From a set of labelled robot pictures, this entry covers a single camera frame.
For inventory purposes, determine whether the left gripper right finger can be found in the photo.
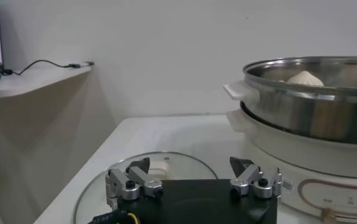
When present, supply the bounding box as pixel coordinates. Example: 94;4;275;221
229;156;284;200

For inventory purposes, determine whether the white side table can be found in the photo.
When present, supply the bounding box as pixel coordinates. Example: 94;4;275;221
0;65;92;100

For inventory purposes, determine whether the black cable with adapter plug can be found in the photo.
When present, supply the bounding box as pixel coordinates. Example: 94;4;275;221
1;58;95;77

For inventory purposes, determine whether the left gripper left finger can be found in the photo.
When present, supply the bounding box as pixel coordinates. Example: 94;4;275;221
105;156;164;201

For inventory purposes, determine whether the white electric cooker base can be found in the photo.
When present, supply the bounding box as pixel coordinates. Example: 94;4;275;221
225;101;357;224

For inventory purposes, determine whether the white steamed baozi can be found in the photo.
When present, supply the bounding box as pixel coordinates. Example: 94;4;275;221
285;70;325;87

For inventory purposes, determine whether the glass lid with white handle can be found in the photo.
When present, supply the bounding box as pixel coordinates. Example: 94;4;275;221
72;151;219;224

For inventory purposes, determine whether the stainless steel steamer basket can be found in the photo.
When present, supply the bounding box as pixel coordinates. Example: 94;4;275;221
223;55;357;145

